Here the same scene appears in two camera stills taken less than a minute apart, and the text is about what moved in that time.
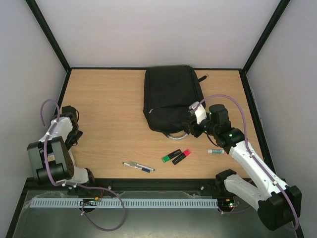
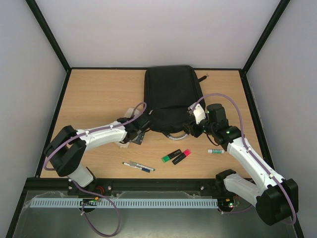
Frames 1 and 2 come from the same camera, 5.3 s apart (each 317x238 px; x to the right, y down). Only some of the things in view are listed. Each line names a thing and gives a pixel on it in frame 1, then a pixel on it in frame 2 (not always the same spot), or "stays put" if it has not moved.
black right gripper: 192,127 stays put
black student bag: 168,92 stays put
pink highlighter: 185,153 stays put
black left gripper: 70,144 → 139,140
